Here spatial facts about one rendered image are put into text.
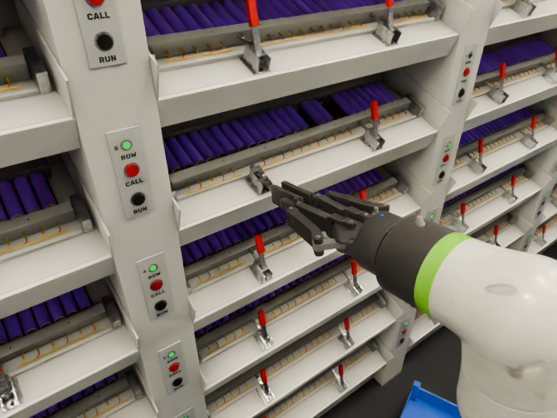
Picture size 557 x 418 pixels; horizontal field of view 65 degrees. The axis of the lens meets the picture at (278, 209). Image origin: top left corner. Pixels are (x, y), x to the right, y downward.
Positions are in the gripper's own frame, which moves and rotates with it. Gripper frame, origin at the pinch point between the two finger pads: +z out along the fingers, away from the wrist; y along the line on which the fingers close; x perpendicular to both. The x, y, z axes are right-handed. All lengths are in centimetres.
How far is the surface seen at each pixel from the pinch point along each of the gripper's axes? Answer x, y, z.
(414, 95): 4.7, 44.3, 13.4
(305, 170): -0.9, 9.7, 8.9
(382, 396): -92, 42, 18
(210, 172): 2.9, -6.9, 12.1
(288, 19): 23.8, 9.3, 10.2
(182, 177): 3.6, -11.7, 11.9
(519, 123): -15, 98, 16
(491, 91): 1, 69, 10
